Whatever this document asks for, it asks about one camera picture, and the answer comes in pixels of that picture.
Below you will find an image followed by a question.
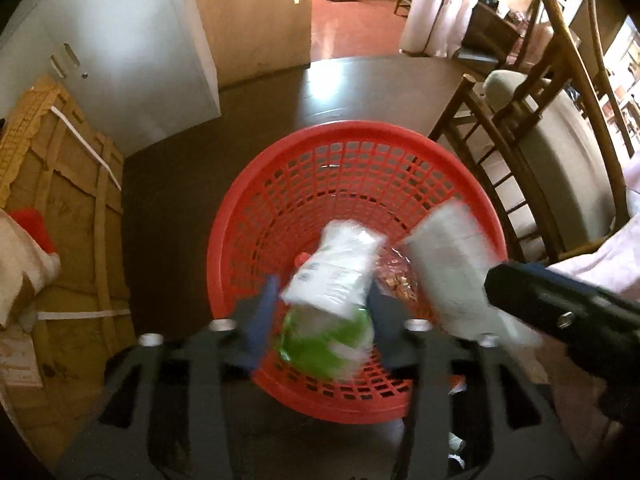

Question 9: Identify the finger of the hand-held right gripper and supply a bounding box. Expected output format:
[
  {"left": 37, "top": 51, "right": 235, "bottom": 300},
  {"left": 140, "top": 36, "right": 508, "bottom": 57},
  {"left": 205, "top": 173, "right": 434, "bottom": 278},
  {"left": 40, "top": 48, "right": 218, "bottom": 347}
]
[{"left": 484, "top": 261, "right": 640, "bottom": 423}]

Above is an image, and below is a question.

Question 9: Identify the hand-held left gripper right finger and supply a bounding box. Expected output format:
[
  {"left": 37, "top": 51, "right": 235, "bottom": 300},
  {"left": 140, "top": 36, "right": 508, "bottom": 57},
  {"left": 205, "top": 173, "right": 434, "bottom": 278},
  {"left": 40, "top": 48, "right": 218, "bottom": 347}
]
[{"left": 367, "top": 285, "right": 586, "bottom": 480}]

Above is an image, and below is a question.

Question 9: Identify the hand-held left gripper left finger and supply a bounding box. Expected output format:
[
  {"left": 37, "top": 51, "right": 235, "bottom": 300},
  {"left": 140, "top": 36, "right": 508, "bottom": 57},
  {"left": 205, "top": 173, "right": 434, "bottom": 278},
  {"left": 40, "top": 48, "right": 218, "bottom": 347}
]
[{"left": 55, "top": 274, "right": 282, "bottom": 480}]

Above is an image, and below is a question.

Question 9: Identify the white and green plastic packet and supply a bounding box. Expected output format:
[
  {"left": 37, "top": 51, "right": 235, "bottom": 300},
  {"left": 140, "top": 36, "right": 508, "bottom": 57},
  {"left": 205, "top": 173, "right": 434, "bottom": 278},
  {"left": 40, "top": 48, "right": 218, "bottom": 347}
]
[{"left": 272, "top": 220, "right": 386, "bottom": 379}]

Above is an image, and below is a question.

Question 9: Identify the grey white plastic packet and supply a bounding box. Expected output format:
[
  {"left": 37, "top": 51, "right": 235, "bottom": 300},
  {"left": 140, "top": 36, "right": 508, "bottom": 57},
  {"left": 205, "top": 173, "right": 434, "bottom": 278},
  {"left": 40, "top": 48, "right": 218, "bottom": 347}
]
[{"left": 400, "top": 200, "right": 543, "bottom": 348}]

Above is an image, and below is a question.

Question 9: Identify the red plastic mesh basket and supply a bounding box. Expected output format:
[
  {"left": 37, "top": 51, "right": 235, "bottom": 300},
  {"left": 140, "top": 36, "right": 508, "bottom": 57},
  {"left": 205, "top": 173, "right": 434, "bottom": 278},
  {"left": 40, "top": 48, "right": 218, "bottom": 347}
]
[{"left": 206, "top": 120, "right": 508, "bottom": 426}]

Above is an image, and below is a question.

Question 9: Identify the clear bag of nuts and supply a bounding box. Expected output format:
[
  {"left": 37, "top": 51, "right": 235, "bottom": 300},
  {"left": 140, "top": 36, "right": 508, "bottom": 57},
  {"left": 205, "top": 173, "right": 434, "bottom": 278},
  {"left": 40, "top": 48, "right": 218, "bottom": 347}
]
[{"left": 372, "top": 255, "right": 426, "bottom": 307}]

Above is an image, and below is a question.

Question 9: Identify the cream chair cushion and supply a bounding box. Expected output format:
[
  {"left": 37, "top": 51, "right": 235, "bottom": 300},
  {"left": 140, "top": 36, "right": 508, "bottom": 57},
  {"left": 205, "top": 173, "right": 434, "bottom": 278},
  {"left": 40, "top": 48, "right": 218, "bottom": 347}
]
[{"left": 482, "top": 70, "right": 617, "bottom": 256}]

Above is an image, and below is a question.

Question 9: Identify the large cardboard box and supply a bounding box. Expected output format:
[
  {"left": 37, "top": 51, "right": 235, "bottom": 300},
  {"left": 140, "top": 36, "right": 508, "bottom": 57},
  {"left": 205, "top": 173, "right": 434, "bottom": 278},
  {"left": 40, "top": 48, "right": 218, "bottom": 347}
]
[{"left": 0, "top": 75, "right": 138, "bottom": 441}]

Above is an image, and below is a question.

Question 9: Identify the white cloth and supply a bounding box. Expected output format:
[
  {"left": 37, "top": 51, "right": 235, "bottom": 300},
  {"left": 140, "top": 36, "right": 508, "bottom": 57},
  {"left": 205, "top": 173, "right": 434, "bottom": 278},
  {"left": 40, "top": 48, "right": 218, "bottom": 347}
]
[{"left": 0, "top": 207, "right": 63, "bottom": 331}]

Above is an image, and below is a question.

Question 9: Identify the red cloth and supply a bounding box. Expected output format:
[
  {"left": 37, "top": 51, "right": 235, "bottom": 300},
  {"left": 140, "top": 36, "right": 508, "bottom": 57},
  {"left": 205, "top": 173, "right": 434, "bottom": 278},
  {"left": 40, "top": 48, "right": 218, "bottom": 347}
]
[{"left": 9, "top": 208, "right": 58, "bottom": 256}]

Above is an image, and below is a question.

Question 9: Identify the dark wooden sideboard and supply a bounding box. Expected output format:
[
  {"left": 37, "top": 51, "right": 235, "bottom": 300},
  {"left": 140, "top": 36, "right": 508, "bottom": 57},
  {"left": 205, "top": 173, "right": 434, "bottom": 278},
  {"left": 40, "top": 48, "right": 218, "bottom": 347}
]
[{"left": 460, "top": 0, "right": 526, "bottom": 62}]

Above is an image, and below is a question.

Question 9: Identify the white metal cabinet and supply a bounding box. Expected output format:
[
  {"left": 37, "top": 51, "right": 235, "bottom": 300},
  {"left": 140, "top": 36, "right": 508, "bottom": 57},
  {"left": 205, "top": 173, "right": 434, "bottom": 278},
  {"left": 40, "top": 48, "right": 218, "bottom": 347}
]
[{"left": 0, "top": 0, "right": 222, "bottom": 158}]

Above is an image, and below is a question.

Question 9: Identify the white pink patterned curtain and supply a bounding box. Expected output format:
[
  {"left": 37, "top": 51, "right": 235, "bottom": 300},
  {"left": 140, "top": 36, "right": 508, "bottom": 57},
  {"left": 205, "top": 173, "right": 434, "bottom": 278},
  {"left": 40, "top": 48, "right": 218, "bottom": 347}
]
[{"left": 400, "top": 0, "right": 538, "bottom": 58}]

